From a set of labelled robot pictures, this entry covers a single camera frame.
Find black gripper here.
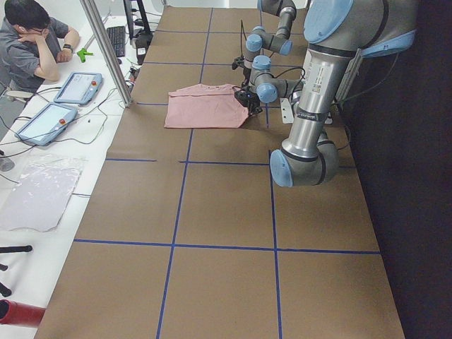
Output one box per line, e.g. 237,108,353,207
241,67,251,88
247,92,263,117

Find pink Snoopy t-shirt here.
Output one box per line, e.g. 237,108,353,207
165,83,248,129

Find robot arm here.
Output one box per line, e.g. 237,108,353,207
237,0,297,86
244,1,418,187

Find black device on desk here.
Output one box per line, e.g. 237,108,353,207
132,30,153,65

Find black keyboard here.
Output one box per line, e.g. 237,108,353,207
106,26,126,57

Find green handheld tool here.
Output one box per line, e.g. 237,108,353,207
76,48,93,63

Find far blue teach pendant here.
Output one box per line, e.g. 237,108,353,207
54,72,103,105

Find blue teach pendant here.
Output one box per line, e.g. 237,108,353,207
54,72,103,105
15,103,78,146

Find near blue teach pendant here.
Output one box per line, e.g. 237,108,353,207
15,103,78,146

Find seated person grey shirt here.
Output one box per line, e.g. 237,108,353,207
1,1,80,93

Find clear plastic bag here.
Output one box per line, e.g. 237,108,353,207
1,154,87,232

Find black tripod legs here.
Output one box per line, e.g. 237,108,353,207
1,245,33,297

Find red cylinder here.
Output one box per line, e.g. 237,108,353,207
1,299,46,328

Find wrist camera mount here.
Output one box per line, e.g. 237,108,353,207
232,56,244,70
234,90,249,107

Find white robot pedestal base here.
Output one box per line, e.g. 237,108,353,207
279,97,335,125

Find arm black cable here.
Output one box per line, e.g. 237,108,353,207
271,66,307,85
239,19,249,61

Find aluminium frame post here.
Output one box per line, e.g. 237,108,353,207
80,0,133,107

